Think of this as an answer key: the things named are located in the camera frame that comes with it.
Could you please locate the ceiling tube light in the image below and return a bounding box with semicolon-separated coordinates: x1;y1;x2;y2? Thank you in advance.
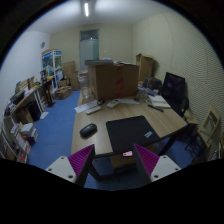
84;3;89;17

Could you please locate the large cardboard box on table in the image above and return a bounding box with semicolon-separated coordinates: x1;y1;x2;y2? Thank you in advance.
88;64;139;100

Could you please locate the black office chair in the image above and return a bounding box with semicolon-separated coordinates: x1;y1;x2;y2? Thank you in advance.
159;72;189;117

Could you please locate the white paper sheet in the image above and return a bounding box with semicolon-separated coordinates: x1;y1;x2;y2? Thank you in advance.
74;100;97;113

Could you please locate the tall cardboard box in corner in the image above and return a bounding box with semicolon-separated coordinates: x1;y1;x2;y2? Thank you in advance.
136;53;154;81

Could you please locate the black pen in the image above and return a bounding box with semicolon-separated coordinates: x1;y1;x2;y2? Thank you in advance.
148;104;164;112

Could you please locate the beige wooden chair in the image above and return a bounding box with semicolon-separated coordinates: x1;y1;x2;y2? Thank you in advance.
186;105;221;155

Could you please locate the cardboard box on floor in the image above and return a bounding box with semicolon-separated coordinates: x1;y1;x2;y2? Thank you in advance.
55;87;72;100

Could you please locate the pink sticker on table edge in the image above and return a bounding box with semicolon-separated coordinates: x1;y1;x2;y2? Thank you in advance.
123;151;133;157

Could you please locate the open notebook on table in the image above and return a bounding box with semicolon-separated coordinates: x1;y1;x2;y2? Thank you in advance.
149;95;170;108

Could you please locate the wooden side desk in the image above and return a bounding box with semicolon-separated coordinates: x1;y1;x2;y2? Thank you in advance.
4;76;54;118

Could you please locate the black computer mouse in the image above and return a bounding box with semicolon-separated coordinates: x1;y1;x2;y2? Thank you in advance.
80;123;97;137

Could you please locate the white display cabinet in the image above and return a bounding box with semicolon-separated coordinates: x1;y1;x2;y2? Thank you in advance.
42;50;63;81

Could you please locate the white remote control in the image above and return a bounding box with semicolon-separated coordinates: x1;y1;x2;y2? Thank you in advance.
107;99;119;109
86;106;101;115

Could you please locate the door with window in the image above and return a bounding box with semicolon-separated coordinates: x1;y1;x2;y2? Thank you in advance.
80;30;99;70

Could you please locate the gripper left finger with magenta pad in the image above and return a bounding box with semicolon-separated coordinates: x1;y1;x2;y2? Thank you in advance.
46;145;95;187

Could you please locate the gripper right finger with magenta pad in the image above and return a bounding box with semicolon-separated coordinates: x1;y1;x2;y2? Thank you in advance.
133;144;180;182

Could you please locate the wooden table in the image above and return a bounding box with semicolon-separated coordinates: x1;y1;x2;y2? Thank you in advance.
71;100;187;158

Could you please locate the black mouse pad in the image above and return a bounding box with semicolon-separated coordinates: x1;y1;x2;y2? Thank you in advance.
106;116;160;152

